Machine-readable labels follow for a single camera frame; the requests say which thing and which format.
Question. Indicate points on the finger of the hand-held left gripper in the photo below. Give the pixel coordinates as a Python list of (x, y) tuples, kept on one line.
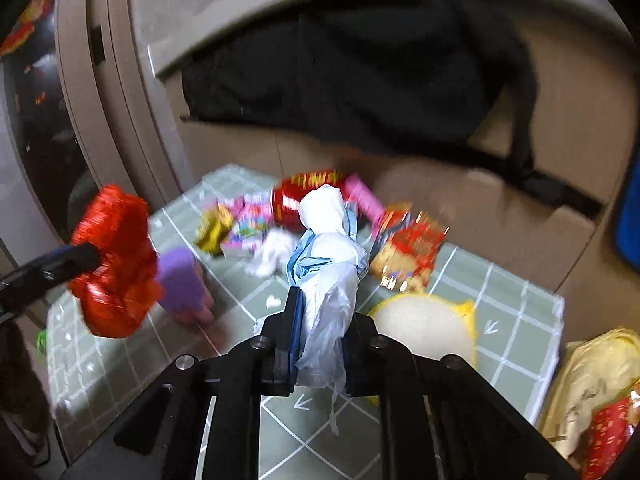
[(55, 262)]

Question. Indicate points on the white crumpled tissue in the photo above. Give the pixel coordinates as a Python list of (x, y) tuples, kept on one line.
[(270, 255)]

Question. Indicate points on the colourful pink snack packet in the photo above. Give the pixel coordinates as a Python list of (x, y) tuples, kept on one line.
[(247, 225)]

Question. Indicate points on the yellow plastic bag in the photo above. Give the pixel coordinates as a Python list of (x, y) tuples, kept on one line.
[(580, 380)]

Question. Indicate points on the black door latch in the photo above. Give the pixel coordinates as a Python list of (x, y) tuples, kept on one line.
[(97, 45)]

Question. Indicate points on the blue object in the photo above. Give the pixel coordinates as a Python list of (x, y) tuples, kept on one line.
[(629, 210)]

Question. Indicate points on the red foil wrapper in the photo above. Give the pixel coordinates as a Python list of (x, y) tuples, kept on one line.
[(117, 260)]

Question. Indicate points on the green checked tablecloth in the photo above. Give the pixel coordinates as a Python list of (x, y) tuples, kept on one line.
[(240, 310)]

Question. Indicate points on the purple snack packet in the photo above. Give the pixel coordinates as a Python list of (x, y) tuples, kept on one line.
[(181, 280)]

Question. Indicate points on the red yellow-print snack bag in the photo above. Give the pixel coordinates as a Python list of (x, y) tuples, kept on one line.
[(290, 200)]

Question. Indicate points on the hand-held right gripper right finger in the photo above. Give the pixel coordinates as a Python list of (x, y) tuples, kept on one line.
[(352, 360)]

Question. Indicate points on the orange red snack packet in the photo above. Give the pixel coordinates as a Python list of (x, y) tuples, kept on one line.
[(407, 260)]

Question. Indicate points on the white and blue plastic bag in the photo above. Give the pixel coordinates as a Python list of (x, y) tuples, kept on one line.
[(327, 255)]

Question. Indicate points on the beige door frame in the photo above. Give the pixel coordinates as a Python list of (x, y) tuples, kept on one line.
[(125, 100)]

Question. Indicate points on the small white paper scrap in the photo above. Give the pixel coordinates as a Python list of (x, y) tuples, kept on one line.
[(273, 302)]

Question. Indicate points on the pink lollipop candy packet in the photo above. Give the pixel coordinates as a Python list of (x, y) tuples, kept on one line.
[(367, 201)]

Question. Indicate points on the small green object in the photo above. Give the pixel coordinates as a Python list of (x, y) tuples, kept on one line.
[(41, 341)]

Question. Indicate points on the small orange snack packet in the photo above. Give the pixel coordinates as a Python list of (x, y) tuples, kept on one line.
[(395, 217)]

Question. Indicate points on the yellow and white round object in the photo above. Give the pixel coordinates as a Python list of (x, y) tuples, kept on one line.
[(425, 330)]

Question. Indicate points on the person in black shirt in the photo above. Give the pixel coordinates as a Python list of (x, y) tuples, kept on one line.
[(380, 75)]

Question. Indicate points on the red patterned packet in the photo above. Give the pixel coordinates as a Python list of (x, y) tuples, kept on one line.
[(612, 435)]

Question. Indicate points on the gold snack packet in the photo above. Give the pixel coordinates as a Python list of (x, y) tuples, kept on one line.
[(214, 227)]

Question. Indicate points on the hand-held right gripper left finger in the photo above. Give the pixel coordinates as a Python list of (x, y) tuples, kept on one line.
[(296, 312)]

